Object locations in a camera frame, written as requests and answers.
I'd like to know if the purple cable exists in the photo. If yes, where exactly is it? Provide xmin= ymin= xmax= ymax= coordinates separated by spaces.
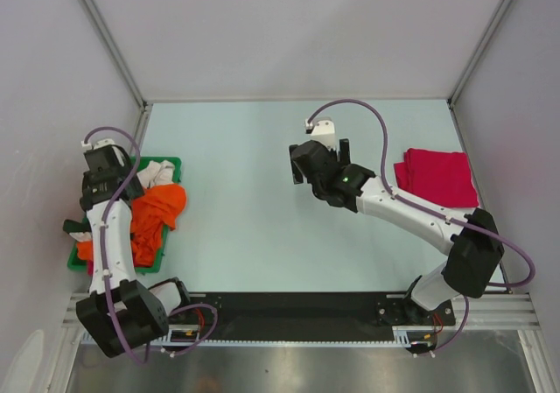
xmin=82 ymin=126 xmax=219 ymax=364
xmin=308 ymin=98 xmax=536 ymax=359

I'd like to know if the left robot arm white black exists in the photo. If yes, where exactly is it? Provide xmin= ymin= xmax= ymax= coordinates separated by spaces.
xmin=76 ymin=138 xmax=193 ymax=358

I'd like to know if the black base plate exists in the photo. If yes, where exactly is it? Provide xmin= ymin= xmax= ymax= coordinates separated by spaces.
xmin=191 ymin=291 xmax=456 ymax=342

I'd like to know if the dark green t shirt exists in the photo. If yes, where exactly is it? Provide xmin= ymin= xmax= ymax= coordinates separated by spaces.
xmin=62 ymin=219 xmax=91 ymax=235

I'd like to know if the magenta t shirt in bin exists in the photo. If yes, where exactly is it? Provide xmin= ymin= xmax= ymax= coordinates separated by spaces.
xmin=87 ymin=261 xmax=94 ymax=277

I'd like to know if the green plastic bin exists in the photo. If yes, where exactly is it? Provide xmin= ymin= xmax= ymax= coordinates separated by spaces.
xmin=63 ymin=157 xmax=187 ymax=274

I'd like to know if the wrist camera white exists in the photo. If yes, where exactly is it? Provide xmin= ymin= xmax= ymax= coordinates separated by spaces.
xmin=81 ymin=138 xmax=115 ymax=152
xmin=304 ymin=117 xmax=338 ymax=151

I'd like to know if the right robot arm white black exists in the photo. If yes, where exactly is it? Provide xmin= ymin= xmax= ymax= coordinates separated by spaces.
xmin=289 ymin=140 xmax=504 ymax=324

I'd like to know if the aluminium frame rail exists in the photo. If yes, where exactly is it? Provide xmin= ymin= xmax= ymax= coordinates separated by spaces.
xmin=61 ymin=292 xmax=540 ymax=330

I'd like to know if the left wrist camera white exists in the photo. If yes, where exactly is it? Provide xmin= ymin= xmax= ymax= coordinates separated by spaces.
xmin=81 ymin=138 xmax=115 ymax=152

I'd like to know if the orange t shirt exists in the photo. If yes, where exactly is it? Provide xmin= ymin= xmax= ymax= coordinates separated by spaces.
xmin=130 ymin=184 xmax=187 ymax=267
xmin=76 ymin=241 xmax=94 ymax=262

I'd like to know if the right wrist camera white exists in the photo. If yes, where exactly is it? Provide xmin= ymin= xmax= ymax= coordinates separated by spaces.
xmin=304 ymin=117 xmax=338 ymax=151

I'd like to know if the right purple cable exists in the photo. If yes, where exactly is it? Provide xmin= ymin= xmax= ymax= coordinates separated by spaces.
xmin=308 ymin=98 xmax=536 ymax=359

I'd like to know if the folded magenta t shirt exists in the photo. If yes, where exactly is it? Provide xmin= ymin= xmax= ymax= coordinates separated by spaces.
xmin=393 ymin=148 xmax=479 ymax=208

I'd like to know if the grey slotted cable duct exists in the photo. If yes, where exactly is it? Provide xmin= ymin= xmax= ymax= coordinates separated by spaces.
xmin=80 ymin=326 xmax=438 ymax=347

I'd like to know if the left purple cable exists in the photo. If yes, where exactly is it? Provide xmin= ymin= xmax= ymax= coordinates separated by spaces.
xmin=82 ymin=126 xmax=219 ymax=364

